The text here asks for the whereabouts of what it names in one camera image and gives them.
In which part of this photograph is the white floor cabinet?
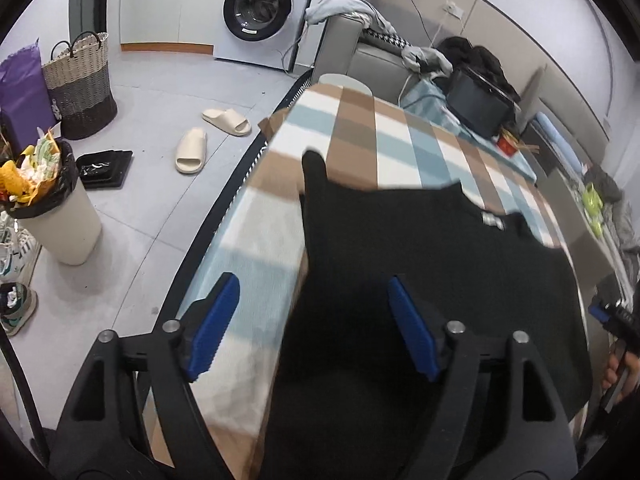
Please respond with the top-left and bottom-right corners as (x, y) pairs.
(119, 0), (236, 56)

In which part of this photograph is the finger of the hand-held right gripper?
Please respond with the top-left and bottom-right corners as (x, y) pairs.
(588, 296), (640, 348)

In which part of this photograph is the red tin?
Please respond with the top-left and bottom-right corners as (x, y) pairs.
(496, 130), (526, 153)

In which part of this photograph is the woven laundry basket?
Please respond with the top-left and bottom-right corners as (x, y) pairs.
(41, 31), (118, 141)

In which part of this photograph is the brown cardboard piece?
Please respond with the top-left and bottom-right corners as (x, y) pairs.
(257, 107), (293, 148)

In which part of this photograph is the grey sofa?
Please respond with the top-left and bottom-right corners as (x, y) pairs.
(312, 10), (451, 111)

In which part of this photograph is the purple bag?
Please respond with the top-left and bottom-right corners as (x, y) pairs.
(0, 39), (57, 146)

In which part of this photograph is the black plastic tray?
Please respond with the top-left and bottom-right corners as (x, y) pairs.
(75, 150), (134, 191)

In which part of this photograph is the white sneaker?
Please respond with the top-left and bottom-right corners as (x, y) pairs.
(0, 212), (41, 283)

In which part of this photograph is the light blue folded towel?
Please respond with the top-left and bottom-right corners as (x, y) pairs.
(532, 112), (583, 171)

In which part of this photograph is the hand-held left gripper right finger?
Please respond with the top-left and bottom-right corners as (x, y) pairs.
(387, 275), (578, 480)

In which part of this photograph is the black knit sweater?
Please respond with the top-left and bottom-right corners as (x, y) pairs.
(257, 150), (596, 480)

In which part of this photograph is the pile of black clothes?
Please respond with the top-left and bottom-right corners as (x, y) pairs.
(432, 36), (521, 103)

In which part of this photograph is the light grey garment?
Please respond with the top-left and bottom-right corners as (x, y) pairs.
(305, 0), (401, 33)

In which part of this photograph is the grey and white garment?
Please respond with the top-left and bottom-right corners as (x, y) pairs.
(401, 45), (455, 75)

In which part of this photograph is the houndstooth cushion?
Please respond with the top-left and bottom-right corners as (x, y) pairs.
(361, 29), (412, 50)

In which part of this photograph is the dark grey cloth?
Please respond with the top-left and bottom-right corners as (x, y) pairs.
(582, 164), (623, 203)

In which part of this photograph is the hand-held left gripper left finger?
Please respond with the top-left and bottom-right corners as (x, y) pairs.
(48, 272), (241, 480)

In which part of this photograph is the teal cloth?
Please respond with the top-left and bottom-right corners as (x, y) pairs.
(402, 77), (538, 181)

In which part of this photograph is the grey side table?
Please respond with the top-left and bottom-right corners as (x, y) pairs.
(542, 167), (633, 286)

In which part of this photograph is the white washing machine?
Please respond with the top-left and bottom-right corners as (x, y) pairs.
(213, 0), (321, 72)

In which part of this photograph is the black cable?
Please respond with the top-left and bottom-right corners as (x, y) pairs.
(0, 332), (51, 466)

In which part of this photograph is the white round stool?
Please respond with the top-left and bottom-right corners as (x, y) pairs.
(318, 73), (372, 97)

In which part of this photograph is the beige trash bin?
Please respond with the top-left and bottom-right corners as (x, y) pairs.
(0, 130), (102, 267)

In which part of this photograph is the person's right hand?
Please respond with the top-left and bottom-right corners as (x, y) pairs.
(600, 350), (640, 406)

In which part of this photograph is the beige slipper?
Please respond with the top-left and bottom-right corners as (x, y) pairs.
(201, 108), (252, 137)
(175, 128), (208, 175)

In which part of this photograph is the black case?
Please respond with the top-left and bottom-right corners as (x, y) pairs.
(445, 69), (516, 138)

